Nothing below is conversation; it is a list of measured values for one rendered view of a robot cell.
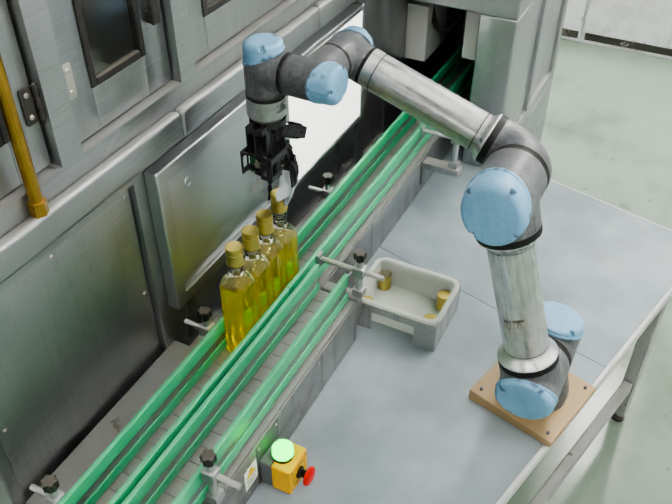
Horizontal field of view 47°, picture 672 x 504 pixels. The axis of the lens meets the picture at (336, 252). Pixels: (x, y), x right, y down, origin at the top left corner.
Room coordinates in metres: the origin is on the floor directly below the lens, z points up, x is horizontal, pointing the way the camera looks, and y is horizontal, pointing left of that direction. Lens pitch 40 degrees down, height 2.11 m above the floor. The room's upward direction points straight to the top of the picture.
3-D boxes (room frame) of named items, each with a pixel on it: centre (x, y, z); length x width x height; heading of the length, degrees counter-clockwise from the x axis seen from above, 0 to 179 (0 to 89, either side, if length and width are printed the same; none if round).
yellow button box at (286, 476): (0.93, 0.10, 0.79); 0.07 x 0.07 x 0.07; 63
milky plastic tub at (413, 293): (1.40, -0.17, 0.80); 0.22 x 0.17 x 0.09; 63
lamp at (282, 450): (0.93, 0.10, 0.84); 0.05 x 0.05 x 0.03
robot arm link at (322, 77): (1.27, 0.03, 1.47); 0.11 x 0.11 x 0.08; 63
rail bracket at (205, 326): (1.16, 0.29, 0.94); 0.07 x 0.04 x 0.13; 63
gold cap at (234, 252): (1.17, 0.20, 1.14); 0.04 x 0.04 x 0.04
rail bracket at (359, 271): (1.34, -0.03, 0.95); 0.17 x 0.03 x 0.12; 63
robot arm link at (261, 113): (1.30, 0.13, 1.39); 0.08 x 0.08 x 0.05
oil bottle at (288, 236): (1.32, 0.12, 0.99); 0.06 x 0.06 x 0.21; 62
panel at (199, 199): (1.58, 0.14, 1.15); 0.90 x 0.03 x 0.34; 153
